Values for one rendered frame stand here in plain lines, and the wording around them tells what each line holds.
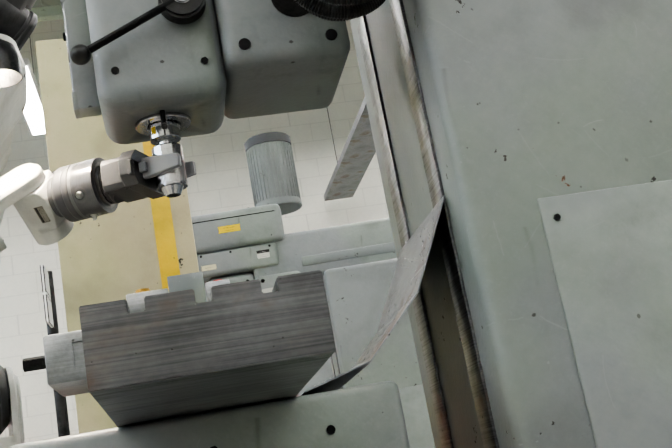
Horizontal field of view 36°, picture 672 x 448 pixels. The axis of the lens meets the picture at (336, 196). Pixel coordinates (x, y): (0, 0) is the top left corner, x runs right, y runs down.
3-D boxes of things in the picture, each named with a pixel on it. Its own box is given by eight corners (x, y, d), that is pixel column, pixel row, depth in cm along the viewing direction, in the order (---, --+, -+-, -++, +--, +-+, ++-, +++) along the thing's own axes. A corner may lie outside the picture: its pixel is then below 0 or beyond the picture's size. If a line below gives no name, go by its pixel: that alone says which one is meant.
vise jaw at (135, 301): (129, 321, 147) (125, 294, 148) (136, 338, 161) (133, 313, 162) (172, 315, 148) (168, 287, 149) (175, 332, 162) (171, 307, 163)
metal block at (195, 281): (172, 316, 152) (166, 276, 154) (173, 323, 158) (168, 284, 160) (208, 310, 153) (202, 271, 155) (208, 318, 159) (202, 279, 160)
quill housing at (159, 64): (97, 104, 150) (72, -92, 158) (108, 152, 169) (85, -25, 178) (230, 88, 153) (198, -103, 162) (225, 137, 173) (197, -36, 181)
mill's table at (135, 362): (85, 392, 95) (75, 306, 97) (143, 460, 212) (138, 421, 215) (336, 351, 99) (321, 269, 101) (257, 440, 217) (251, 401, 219)
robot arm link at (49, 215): (61, 183, 157) (-5, 201, 160) (93, 238, 163) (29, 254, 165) (81, 143, 166) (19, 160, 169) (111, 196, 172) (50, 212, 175)
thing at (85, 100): (73, 109, 158) (58, -16, 163) (76, 119, 162) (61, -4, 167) (100, 106, 159) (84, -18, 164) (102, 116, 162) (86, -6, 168)
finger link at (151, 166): (182, 170, 156) (144, 179, 158) (179, 149, 157) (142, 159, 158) (177, 167, 155) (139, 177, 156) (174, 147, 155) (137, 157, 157)
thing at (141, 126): (134, 119, 156) (133, 114, 157) (136, 139, 164) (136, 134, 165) (191, 112, 158) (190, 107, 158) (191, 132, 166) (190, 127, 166)
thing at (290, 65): (227, 64, 152) (201, -93, 159) (222, 124, 175) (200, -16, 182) (354, 50, 155) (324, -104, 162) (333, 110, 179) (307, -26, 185)
